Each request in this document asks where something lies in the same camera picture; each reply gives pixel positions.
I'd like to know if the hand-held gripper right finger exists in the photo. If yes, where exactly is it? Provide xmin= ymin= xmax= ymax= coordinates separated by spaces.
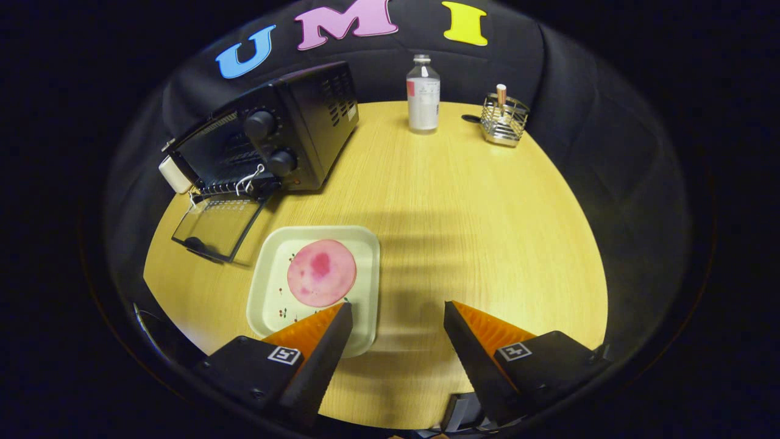
xmin=444 ymin=300 xmax=613 ymax=427

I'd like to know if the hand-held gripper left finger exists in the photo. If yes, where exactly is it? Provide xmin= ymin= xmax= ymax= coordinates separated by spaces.
xmin=195 ymin=302 xmax=354 ymax=427

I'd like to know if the pink round ham slice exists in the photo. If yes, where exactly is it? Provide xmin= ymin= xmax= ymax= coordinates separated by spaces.
xmin=287 ymin=239 xmax=358 ymax=308

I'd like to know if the cream square plate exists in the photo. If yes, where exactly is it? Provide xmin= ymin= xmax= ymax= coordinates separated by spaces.
xmin=246 ymin=226 xmax=381 ymax=359

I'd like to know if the black toaster oven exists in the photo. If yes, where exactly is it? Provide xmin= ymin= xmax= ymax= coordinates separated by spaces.
xmin=160 ymin=61 xmax=360 ymax=264

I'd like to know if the white pop-up toaster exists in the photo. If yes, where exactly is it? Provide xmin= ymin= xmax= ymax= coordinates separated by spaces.
xmin=158 ymin=155 xmax=193 ymax=195

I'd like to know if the clear plastic bottle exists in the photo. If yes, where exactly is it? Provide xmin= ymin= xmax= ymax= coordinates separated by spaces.
xmin=406 ymin=54 xmax=441 ymax=134

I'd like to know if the white cord loop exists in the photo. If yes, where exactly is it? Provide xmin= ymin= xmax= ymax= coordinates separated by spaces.
xmin=235 ymin=163 xmax=266 ymax=197

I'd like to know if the wire mesh holder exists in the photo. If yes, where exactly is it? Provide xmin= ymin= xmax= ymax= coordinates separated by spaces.
xmin=480 ymin=93 xmax=531 ymax=148

